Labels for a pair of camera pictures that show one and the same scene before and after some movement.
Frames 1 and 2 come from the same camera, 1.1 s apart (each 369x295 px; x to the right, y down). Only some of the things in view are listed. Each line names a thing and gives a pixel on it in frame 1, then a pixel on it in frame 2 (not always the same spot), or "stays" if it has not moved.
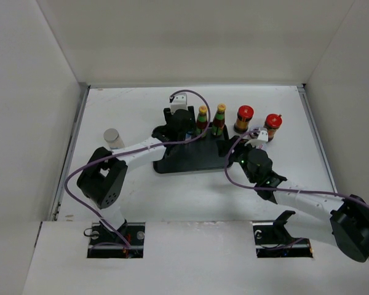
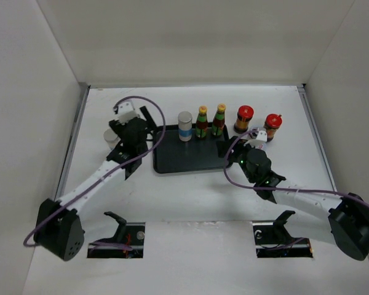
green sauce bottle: [219, 120] stays
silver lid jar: [112, 137] stays
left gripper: [191, 128] to [119, 128]
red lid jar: [245, 114] stays
